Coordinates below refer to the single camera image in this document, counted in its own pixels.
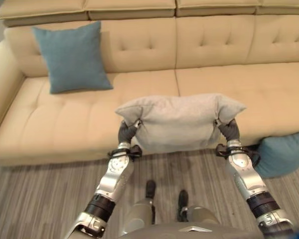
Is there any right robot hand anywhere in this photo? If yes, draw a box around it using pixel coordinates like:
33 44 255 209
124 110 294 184
215 118 241 142

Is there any grey fabric cushion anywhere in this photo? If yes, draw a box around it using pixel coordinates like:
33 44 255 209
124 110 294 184
115 93 247 153

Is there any silver robot left leg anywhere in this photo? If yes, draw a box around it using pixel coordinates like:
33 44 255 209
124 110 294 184
124 180 157 235

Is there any silver robot right leg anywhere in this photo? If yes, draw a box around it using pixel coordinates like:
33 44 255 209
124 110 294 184
176 189 221 226

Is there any teal square cushion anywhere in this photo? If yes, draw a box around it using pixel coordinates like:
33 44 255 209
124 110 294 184
254 131 299 179
31 20 114 95

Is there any silver robot torso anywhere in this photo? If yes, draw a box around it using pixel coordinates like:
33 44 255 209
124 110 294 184
116 216 265 239

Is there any silver robot leg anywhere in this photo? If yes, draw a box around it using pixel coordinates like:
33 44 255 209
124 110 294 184
176 189 221 226
124 180 157 235

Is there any beige leather sofa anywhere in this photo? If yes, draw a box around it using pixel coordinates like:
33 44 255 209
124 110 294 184
0 0 299 167

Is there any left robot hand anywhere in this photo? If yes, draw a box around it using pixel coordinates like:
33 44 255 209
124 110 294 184
117 119 142 144

